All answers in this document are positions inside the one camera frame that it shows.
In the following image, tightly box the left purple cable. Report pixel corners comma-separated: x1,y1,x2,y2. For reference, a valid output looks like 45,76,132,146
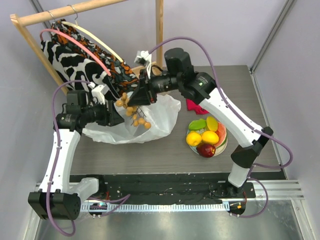
45,79,132,237

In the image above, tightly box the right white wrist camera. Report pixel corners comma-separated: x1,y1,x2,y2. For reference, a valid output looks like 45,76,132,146
134,50,152,78

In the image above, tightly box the aluminium rail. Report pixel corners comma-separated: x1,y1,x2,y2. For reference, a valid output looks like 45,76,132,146
32,179,305,201

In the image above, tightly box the dark red fake apple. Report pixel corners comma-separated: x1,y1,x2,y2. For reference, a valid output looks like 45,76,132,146
196,143,216,158

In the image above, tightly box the white slotted cable duct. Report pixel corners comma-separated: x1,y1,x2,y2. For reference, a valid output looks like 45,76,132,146
80,201,230,213

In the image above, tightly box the wooden clothes rack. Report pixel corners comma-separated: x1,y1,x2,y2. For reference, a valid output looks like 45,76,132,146
10,0,164,86

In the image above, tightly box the cream hanger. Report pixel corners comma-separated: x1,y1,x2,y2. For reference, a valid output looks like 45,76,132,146
61,21,124,63

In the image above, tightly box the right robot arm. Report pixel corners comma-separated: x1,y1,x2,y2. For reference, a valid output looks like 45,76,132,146
128,47,274,198

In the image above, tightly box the brown fake fruit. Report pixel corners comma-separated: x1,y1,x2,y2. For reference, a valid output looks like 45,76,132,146
115,92,152,130

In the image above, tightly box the white plastic bag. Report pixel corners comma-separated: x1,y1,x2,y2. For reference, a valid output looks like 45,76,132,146
82,94,181,145

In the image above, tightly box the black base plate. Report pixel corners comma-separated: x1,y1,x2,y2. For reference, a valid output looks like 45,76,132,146
69,170,257,204

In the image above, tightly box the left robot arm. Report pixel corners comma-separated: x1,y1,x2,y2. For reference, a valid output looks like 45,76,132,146
28,87,124,220

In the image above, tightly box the orange patterned garment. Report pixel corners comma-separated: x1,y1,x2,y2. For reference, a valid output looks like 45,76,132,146
51,19,138,95

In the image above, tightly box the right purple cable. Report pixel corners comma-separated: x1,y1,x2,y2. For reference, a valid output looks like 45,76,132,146
148,36,294,218

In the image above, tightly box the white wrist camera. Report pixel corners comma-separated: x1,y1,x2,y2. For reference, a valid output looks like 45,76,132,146
134,50,152,78
88,82,110,105

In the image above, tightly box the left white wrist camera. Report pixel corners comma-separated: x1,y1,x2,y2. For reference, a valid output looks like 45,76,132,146
88,82,110,105

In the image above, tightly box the pink hanger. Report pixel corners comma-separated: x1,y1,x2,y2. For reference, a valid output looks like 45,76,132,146
39,28,112,77

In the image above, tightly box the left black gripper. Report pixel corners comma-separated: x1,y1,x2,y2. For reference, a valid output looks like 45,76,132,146
81,99,124,127

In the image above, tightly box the red cloth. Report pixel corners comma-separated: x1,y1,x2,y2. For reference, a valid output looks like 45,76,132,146
186,99,209,115

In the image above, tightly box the yellow fake orange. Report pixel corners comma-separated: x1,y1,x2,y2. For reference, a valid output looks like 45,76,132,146
185,131,202,147

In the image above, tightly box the fake watermelon slice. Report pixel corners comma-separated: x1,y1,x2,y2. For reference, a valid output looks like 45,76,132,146
214,122,228,148

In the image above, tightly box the black white zebra garment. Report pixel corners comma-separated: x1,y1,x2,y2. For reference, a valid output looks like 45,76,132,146
41,40,120,101

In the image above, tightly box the purple cable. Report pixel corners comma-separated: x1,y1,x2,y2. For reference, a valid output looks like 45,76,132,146
148,36,294,218
45,79,132,237

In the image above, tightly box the yellow green fake fruit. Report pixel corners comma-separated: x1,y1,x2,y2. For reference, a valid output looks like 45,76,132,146
206,116,219,132

